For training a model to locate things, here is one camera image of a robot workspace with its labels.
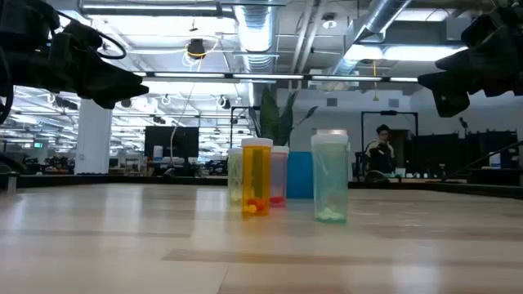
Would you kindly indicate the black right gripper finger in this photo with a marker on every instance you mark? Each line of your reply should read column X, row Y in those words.
column 447, row 92
column 486, row 67

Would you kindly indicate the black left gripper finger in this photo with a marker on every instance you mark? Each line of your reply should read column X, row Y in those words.
column 118, row 92
column 61, row 69

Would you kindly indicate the pale green pill bottle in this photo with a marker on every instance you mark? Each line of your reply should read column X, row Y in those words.
column 235, row 175

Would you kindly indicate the large teal pill bottle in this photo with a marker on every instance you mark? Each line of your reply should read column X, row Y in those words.
column 330, row 179

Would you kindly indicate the white ball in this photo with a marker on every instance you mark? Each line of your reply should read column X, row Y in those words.
column 256, row 179

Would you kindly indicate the pink pill bottle white cap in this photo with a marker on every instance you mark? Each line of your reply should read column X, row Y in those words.
column 280, row 175

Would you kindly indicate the blue plastic basket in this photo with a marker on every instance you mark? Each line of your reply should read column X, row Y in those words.
column 300, row 175

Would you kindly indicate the small black device on pole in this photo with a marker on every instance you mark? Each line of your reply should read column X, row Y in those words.
column 463, row 121

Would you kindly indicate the white square column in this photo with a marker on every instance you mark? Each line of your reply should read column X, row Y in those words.
column 93, row 139

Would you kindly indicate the black equipment panel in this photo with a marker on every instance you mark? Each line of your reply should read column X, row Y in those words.
column 492, row 143
column 435, row 155

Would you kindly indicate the black monitor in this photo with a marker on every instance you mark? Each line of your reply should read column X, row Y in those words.
column 171, row 141

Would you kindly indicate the white wipes canister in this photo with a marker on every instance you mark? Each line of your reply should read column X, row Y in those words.
column 157, row 154
column 494, row 160

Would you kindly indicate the person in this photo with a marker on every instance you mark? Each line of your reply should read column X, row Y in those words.
column 381, row 153

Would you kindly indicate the round ceiling fixture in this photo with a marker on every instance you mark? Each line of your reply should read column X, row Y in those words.
column 329, row 21

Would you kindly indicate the overhead LED light bar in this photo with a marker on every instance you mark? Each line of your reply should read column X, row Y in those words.
column 265, row 76

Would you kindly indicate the green snake plant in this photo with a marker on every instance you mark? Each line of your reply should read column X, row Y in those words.
column 271, row 118

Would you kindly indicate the small black hanging camera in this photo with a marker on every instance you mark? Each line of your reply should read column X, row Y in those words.
column 126, row 103
column 226, row 103

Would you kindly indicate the grey wall vent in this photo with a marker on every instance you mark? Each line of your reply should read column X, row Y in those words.
column 393, row 103
column 332, row 102

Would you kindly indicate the black metal gantry frame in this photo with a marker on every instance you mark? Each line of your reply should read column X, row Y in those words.
column 388, row 112
column 231, row 126

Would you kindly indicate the black overhead rig camera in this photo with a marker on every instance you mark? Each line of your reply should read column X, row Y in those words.
column 196, row 48

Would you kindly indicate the silver horizontal ventilation duct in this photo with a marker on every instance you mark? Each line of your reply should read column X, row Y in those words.
column 151, row 7

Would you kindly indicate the silver slanted ventilation duct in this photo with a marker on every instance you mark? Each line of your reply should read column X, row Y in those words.
column 380, row 16

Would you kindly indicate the small grey metal post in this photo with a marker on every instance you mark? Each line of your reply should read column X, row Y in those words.
column 12, row 181

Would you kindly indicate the silver round ventilation duct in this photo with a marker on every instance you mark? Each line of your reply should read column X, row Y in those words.
column 255, row 32

